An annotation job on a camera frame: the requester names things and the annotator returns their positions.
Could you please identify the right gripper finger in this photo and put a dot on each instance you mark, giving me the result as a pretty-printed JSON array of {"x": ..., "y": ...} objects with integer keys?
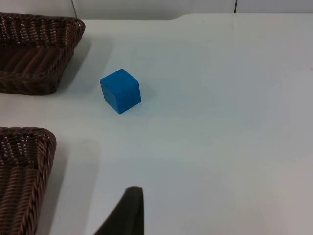
[{"x": 129, "y": 215}]

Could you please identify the blue cube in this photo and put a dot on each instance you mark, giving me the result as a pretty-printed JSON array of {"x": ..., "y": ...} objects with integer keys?
[{"x": 121, "y": 91}]

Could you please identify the dark brown wicker basket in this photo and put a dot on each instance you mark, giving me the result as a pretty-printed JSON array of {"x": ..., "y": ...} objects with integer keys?
[
  {"x": 31, "y": 54},
  {"x": 19, "y": 181}
]

